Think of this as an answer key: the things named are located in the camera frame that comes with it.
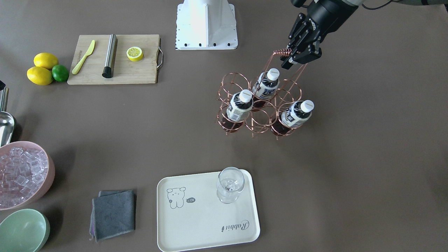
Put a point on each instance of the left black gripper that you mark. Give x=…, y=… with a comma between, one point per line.
x=328, y=14

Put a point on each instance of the copper wire bottle basket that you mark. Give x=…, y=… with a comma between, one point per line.
x=260, y=119

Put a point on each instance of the tea bottle front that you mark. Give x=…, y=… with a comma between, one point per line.
x=293, y=117
x=237, y=111

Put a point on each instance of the tea bottle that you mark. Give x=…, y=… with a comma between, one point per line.
x=265, y=87
x=293, y=117
x=237, y=111

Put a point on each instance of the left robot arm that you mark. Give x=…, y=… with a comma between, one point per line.
x=403, y=2

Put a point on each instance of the tea bottle rear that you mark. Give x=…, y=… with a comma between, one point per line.
x=265, y=87

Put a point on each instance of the clear wine glass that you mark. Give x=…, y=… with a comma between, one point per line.
x=230, y=183

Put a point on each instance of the wooden cutting board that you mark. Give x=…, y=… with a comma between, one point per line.
x=124, y=71

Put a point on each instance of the half lemon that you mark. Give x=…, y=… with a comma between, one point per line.
x=135, y=54

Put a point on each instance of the steel cylinder muddler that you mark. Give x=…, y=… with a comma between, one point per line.
x=108, y=69

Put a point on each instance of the cream rabbit tray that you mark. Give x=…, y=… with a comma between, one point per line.
x=190, y=215

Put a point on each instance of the yellow plastic knife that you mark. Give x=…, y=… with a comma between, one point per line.
x=88, y=52

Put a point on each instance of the green lime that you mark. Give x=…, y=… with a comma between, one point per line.
x=60, y=73

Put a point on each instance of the grey folded cloth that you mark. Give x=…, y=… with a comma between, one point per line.
x=113, y=214

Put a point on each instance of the upper whole lemon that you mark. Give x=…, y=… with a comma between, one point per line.
x=45, y=60

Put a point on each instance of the whole lemon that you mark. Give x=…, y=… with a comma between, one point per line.
x=39, y=75
x=45, y=60

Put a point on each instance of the lower whole lemon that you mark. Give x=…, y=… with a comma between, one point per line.
x=39, y=75

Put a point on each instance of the pink bowl of ice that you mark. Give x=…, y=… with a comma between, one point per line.
x=27, y=173

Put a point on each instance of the steel ice scoop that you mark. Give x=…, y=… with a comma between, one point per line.
x=7, y=121

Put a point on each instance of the green empty bowl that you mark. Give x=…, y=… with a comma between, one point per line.
x=25, y=230

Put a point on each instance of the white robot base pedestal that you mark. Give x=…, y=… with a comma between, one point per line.
x=206, y=25

